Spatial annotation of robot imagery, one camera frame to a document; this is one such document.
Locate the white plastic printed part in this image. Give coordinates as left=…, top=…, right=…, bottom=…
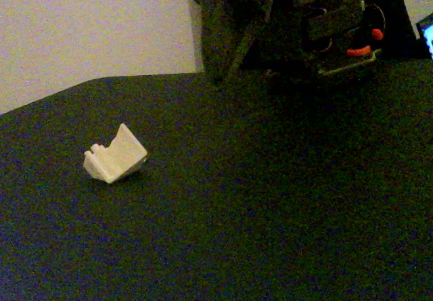
left=83, top=122, right=149, bottom=185

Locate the dark blue desk mat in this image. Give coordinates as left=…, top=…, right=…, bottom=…
left=0, top=72, right=433, bottom=301

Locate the black and orange table clamp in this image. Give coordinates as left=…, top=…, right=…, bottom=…
left=345, top=27, right=386, bottom=58

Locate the laptop with lit screen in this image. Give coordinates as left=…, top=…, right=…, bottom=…
left=415, top=12, right=433, bottom=60

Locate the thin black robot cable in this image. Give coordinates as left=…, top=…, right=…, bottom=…
left=364, top=3, right=387, bottom=33

